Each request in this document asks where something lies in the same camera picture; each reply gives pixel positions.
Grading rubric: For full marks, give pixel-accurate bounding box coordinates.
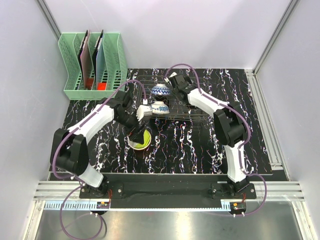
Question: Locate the blue floral white bowl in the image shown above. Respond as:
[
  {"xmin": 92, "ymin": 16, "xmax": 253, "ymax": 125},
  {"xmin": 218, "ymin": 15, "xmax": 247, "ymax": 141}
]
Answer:
[{"xmin": 151, "ymin": 101, "xmax": 170, "ymax": 115}]

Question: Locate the light blue board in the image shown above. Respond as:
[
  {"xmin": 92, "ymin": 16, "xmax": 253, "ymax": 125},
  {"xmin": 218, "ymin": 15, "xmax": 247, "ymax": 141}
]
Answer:
[{"xmin": 92, "ymin": 30, "xmax": 104, "ymax": 86}]

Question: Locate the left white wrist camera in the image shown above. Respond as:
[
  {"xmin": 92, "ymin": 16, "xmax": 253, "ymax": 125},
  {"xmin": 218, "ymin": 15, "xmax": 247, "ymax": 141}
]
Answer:
[{"xmin": 136, "ymin": 99, "xmax": 153, "ymax": 121}]

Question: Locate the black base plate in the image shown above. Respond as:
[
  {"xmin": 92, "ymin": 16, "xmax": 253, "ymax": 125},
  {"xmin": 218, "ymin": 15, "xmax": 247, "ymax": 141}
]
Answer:
[{"xmin": 71, "ymin": 173, "xmax": 257, "ymax": 211}]

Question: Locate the aluminium frame rail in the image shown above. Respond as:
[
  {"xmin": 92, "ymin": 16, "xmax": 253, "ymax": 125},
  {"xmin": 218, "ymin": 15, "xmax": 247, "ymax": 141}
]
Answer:
[{"xmin": 33, "ymin": 181, "xmax": 304, "ymax": 201}]

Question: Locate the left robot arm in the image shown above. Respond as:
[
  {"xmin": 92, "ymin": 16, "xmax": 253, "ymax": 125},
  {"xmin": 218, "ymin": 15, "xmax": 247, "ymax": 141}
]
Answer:
[{"xmin": 50, "ymin": 91, "xmax": 153, "ymax": 198}]

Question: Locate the green plastic file organizer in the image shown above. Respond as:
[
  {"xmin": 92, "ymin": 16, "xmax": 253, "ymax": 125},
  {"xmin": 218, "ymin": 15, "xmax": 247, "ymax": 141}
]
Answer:
[{"xmin": 58, "ymin": 31, "xmax": 128, "ymax": 100}]

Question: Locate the dark red block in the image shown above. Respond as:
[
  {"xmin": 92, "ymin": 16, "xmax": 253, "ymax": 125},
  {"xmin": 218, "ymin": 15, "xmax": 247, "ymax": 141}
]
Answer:
[{"xmin": 85, "ymin": 77, "xmax": 95, "ymax": 90}]

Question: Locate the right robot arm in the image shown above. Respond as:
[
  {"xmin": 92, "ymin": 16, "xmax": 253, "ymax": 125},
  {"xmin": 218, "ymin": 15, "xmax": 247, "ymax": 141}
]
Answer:
[{"xmin": 165, "ymin": 73, "xmax": 250, "ymax": 199}]

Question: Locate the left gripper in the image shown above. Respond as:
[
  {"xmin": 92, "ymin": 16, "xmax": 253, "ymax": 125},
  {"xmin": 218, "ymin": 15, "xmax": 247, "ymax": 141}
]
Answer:
[{"xmin": 115, "ymin": 109, "xmax": 148, "ymax": 144}]

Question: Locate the orange connector box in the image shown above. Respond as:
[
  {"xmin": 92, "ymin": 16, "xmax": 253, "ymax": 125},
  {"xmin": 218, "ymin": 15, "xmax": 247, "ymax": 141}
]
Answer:
[
  {"xmin": 230, "ymin": 201, "xmax": 247, "ymax": 212},
  {"xmin": 96, "ymin": 201, "xmax": 111, "ymax": 209}
]

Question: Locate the right orange connector box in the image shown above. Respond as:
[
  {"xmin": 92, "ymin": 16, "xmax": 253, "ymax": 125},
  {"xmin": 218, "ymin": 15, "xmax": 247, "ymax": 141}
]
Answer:
[{"xmin": 230, "ymin": 201, "xmax": 247, "ymax": 212}]

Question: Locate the green patterned bowl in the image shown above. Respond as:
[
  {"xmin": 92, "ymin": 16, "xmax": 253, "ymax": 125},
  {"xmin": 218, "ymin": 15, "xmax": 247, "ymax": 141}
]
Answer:
[{"xmin": 127, "ymin": 129, "xmax": 151, "ymax": 151}]

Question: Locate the blue zigzag pattern bowl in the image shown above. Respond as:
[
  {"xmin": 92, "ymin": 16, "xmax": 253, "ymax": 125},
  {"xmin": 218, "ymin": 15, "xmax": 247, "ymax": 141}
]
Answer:
[{"xmin": 151, "ymin": 84, "xmax": 171, "ymax": 96}]

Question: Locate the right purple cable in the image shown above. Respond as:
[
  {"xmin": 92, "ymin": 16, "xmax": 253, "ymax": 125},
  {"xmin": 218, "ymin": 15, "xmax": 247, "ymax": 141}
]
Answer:
[{"xmin": 164, "ymin": 63, "xmax": 268, "ymax": 216}]

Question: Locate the wire dish rack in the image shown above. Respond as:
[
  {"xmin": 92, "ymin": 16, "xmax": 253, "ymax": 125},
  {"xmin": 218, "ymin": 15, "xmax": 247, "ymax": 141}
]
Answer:
[{"xmin": 133, "ymin": 75, "xmax": 209, "ymax": 123}]

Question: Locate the left orange connector box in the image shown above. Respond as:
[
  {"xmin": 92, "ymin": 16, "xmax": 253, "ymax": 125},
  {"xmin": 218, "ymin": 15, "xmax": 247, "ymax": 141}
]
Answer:
[{"xmin": 96, "ymin": 201, "xmax": 111, "ymax": 209}]

